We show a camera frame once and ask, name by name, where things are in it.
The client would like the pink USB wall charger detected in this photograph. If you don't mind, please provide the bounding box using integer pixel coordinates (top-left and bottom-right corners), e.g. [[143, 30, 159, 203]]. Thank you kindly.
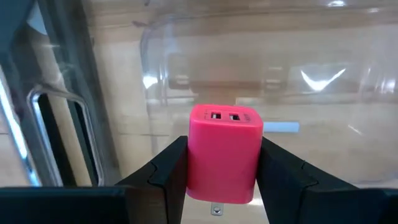
[[185, 104, 264, 217]]

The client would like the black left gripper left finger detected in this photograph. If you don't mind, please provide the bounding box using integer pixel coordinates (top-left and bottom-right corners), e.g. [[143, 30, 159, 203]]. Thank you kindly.
[[116, 136, 189, 224]]

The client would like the clear plastic bin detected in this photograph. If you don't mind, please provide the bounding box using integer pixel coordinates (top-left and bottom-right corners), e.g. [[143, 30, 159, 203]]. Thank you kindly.
[[0, 6, 398, 190]]

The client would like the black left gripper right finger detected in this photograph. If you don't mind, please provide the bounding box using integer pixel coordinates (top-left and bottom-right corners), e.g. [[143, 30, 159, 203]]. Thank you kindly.
[[256, 136, 386, 224]]

